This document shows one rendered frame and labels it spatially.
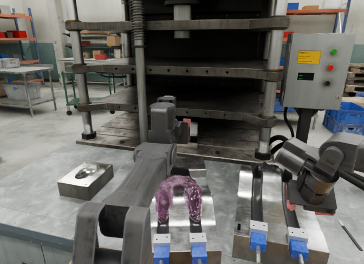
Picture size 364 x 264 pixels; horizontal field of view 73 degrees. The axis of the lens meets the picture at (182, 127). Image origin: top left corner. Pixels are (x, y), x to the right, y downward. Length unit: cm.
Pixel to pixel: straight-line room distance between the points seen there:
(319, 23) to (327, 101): 604
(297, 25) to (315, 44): 594
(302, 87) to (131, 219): 132
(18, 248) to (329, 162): 122
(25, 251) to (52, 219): 27
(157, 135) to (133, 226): 28
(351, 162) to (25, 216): 108
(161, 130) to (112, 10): 785
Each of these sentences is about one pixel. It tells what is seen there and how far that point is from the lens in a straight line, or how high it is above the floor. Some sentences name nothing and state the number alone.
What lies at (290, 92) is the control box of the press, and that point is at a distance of 153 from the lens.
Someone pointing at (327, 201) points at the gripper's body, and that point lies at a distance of 71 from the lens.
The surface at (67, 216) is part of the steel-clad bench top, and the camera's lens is 110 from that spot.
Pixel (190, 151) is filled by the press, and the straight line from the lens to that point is 154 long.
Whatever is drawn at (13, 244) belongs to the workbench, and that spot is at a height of 62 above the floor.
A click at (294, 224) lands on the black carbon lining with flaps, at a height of 88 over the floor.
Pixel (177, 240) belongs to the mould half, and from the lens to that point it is 84.
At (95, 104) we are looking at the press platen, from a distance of 173.
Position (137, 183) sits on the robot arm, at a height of 123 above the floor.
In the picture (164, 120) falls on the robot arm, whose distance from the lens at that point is 55.
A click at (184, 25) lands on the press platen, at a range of 150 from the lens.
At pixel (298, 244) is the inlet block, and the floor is 90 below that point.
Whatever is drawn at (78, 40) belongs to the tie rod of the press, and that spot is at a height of 143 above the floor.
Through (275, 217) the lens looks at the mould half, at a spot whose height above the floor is 89.
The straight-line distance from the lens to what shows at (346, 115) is 447.
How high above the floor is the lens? 144
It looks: 20 degrees down
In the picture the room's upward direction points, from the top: straight up
